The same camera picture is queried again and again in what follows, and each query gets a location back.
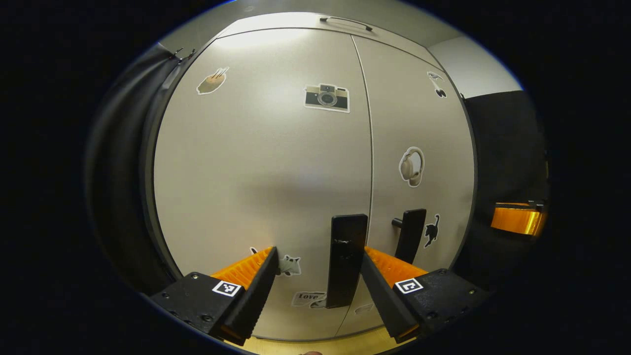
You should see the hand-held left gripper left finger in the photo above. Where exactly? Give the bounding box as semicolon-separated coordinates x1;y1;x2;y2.
148;247;279;346

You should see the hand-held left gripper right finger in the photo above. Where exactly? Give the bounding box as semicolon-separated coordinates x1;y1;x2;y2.
360;247;491;344

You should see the grey door with camera sticker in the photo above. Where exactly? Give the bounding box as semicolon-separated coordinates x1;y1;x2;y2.
153;27;374;341

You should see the grey door with headphones sticker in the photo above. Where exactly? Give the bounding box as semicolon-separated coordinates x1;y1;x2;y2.
335;35;476;338

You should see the grey shoe cabinet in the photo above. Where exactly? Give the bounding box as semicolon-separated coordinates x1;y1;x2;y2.
140;12;479;342

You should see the cream cabinet drawer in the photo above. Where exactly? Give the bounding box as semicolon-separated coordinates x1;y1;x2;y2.
217;12;442;57

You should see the black backdrop cloth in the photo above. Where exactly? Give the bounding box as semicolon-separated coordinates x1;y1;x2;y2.
84;42;173;296
454;90;550;291

